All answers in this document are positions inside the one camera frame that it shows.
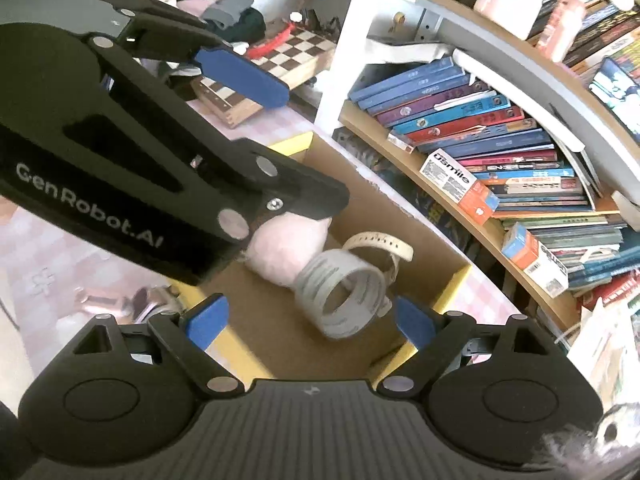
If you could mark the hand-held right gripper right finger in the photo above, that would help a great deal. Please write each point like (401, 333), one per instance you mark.
(415, 322)

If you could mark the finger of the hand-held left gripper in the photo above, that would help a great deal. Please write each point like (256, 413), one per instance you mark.
(240, 75)
(310, 190)

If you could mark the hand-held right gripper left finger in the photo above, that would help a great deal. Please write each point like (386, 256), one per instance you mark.
(207, 322)

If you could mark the pink plush toy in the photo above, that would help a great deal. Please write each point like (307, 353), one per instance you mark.
(280, 255)

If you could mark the yellow cardboard box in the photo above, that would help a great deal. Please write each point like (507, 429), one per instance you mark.
(280, 330)

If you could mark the red stick with white ball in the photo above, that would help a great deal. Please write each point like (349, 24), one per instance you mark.
(270, 42)

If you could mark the wooden chess board box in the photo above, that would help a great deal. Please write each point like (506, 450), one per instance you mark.
(295, 60)

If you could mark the pile of clothes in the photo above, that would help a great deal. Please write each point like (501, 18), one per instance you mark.
(235, 15)

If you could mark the white bookshelf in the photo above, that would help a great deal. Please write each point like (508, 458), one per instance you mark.
(350, 35)

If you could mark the orange blue white box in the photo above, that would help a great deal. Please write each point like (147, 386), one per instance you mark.
(535, 260)

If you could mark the long orange white box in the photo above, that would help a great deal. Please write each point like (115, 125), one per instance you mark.
(460, 185)

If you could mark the row of leaning books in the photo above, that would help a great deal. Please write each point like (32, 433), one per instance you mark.
(450, 110)

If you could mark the white flat device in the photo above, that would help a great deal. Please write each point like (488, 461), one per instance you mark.
(410, 52)

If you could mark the stack of papers and books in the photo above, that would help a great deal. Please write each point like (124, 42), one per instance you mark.
(605, 350)

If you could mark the grey fuzzy cloth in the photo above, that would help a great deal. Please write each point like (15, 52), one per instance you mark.
(590, 450)

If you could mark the pink lotion bottle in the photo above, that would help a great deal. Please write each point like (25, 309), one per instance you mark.
(565, 20)

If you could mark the row of upright books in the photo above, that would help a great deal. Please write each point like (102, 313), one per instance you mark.
(600, 25)

